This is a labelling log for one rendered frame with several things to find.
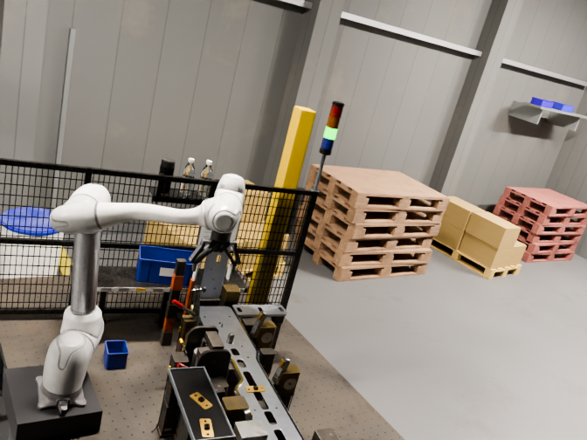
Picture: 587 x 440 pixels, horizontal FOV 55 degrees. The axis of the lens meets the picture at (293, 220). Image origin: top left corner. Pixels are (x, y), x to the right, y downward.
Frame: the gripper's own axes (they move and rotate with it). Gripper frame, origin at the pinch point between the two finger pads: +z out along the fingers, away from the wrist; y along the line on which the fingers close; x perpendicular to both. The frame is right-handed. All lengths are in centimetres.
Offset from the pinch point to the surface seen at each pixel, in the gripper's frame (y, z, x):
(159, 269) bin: 1, 35, 72
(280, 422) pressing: 28, 46, -31
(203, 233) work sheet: 26, 22, 90
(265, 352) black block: 40, 47, 15
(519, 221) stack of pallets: 609, 97, 370
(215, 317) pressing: 24, 46, 44
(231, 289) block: 38, 40, 61
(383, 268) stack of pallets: 313, 135, 277
